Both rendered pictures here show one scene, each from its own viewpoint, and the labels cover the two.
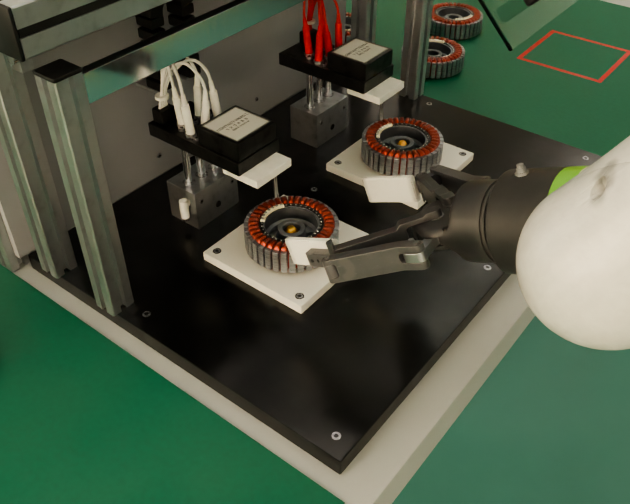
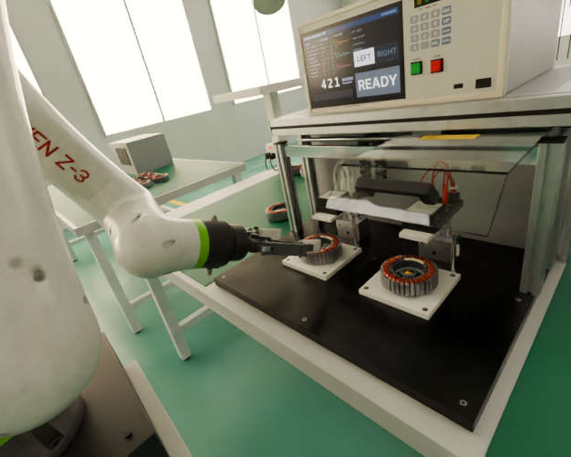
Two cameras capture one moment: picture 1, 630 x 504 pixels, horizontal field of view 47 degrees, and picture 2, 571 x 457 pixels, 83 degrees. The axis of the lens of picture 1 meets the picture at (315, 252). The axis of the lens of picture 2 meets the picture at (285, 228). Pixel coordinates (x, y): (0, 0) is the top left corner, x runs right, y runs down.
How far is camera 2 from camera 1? 1.04 m
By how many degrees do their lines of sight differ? 84
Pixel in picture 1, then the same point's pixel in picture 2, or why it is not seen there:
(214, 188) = (345, 224)
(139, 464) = not seen: hidden behind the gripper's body
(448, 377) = (245, 311)
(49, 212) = (312, 195)
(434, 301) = (282, 299)
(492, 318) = (276, 328)
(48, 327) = not seen: hidden behind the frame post
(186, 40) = (317, 150)
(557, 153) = (463, 379)
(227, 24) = (336, 152)
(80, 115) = (280, 158)
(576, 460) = not seen: outside the picture
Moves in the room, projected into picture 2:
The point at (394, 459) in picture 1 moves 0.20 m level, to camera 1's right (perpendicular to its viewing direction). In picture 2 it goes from (215, 296) to (182, 358)
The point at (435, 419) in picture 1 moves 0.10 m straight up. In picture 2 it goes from (227, 306) to (215, 272)
